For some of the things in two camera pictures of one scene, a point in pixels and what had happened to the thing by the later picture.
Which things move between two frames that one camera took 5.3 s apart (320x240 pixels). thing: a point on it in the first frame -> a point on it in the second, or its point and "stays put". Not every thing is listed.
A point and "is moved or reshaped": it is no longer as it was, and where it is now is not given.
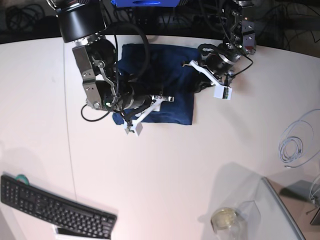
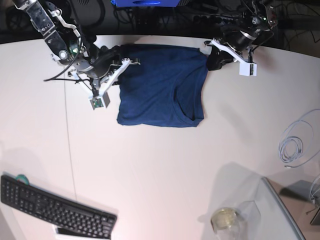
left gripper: x=135 y=104 -> x=98 y=73
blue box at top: x=145 y=3 stays put
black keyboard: x=62 y=210 stays put
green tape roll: x=23 y=178 stays put
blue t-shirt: x=160 y=70 is moved or reshaped
